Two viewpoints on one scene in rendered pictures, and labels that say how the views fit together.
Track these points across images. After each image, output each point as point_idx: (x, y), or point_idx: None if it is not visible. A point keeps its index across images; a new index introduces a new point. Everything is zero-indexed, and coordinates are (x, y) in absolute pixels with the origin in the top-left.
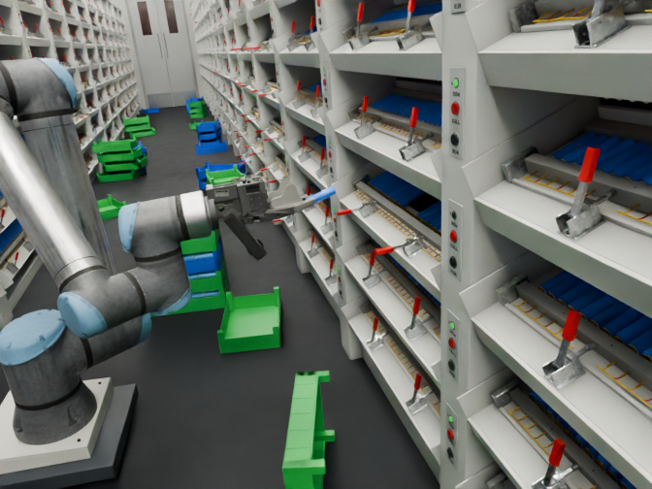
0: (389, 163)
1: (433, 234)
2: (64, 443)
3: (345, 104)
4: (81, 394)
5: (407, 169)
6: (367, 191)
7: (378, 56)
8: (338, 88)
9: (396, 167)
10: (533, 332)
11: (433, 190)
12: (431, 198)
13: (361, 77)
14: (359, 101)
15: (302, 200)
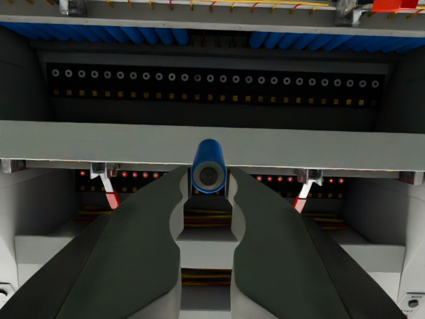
0: (159, 148)
1: (68, 22)
2: None
3: (420, 195)
4: None
5: (74, 154)
6: (401, 31)
7: (184, 263)
8: (418, 224)
9: (129, 146)
10: None
11: (0, 133)
12: (230, 33)
13: (387, 207)
14: (403, 182)
15: (229, 192)
